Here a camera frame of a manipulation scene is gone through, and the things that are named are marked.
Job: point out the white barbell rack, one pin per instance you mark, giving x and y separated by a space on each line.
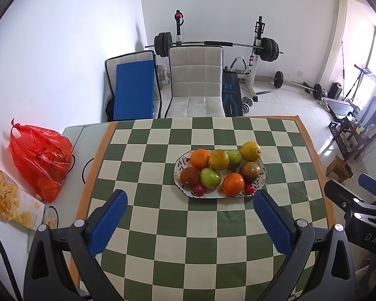
253 69

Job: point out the small barbell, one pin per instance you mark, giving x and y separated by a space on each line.
279 79

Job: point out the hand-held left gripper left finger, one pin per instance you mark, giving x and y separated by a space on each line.
109 222

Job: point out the chair with blue board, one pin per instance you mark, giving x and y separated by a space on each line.
111 69

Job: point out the black speaker box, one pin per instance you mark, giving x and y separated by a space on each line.
335 90

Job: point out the white padded chair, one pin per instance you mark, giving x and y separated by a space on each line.
195 81

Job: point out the red cherry tomato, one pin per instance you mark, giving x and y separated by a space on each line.
199 189
250 189

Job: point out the dumbbell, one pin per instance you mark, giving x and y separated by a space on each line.
247 104

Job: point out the dark wooden side table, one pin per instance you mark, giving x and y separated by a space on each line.
352 138

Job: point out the blue foam mat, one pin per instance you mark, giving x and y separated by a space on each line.
133 91

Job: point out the pomegranate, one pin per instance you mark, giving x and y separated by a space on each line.
250 171

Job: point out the large yellow orange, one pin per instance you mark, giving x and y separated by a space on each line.
250 151

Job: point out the barbell with black plates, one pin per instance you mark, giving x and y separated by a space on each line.
269 50

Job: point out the oval deer-pattern plate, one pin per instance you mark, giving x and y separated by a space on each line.
181 163

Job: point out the small green apple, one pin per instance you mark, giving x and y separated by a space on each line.
210 178

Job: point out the dark brown round fruit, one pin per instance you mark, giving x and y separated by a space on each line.
190 176

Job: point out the large green apple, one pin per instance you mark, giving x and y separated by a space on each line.
235 158

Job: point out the wooden stool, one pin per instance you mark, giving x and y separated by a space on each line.
339 167

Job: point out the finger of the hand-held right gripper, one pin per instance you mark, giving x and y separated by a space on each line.
374 186
338 191

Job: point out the black tripod stand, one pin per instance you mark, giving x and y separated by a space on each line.
362 72

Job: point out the yellow-green orange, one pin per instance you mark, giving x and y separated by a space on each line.
219 159

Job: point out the red plastic bag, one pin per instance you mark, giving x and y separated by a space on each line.
37 156

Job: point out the black plastic crate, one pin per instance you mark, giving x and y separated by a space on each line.
336 130

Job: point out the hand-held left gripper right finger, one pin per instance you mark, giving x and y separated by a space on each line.
271 222

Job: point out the bag of yellow chips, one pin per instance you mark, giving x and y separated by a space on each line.
6 197

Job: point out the bright orange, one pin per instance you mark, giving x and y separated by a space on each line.
233 184
200 159

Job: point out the green white checkered tablecloth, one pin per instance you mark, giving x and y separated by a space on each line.
175 225

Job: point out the silver exercise machine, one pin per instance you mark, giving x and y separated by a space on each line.
239 65

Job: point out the treadmill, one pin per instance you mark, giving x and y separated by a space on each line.
341 108

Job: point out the small white fan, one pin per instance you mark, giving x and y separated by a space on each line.
163 73

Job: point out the black blue weight bench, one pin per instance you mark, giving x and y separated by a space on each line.
231 97

